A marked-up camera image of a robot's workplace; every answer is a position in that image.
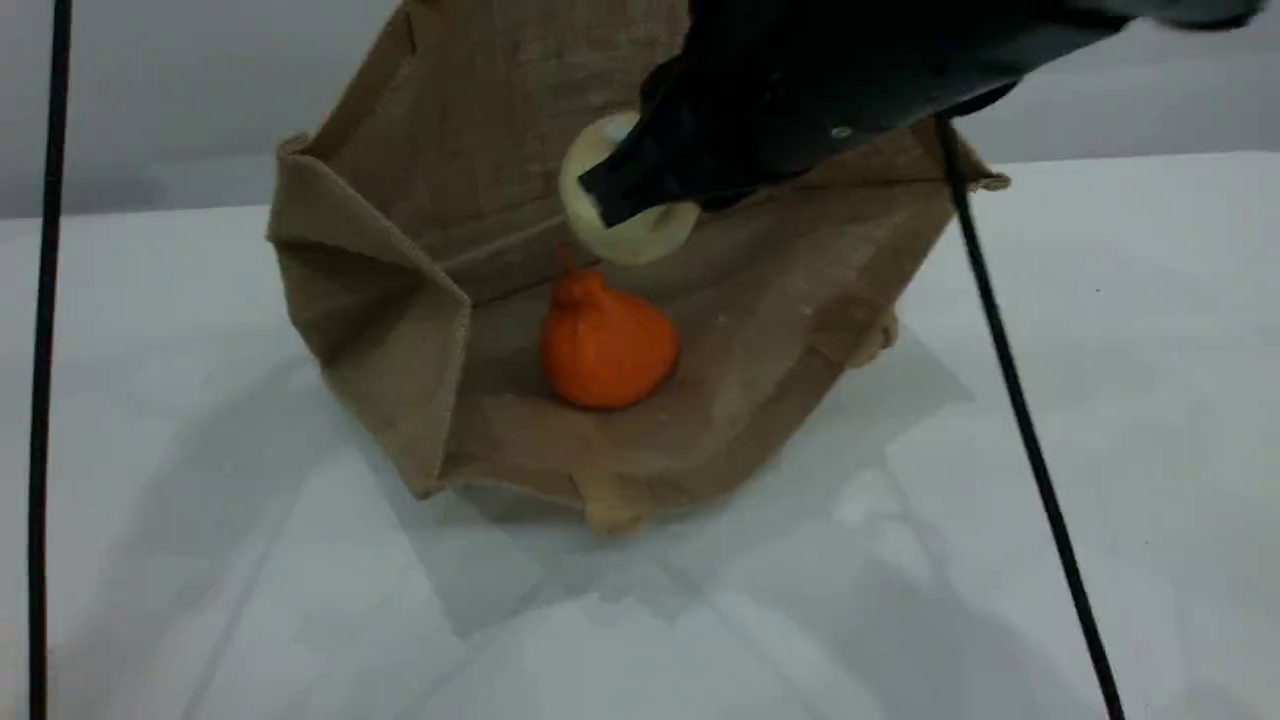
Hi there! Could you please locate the brown burlap tote bag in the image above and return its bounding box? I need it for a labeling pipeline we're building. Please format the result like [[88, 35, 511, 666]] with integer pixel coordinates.
[[265, 0, 1011, 536]]

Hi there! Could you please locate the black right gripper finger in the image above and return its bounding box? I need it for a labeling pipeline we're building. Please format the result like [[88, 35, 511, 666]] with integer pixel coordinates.
[[578, 118, 713, 229]]

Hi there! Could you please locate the orange with knobbed stem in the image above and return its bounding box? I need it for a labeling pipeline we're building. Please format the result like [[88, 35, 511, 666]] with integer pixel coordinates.
[[540, 252, 682, 411]]

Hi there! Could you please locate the thin black cable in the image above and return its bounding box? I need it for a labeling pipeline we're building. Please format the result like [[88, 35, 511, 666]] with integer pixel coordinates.
[[935, 112, 1128, 720], [25, 0, 74, 720]]

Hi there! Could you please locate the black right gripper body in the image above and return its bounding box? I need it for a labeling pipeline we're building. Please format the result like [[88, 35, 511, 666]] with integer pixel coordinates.
[[640, 0, 1136, 213]]

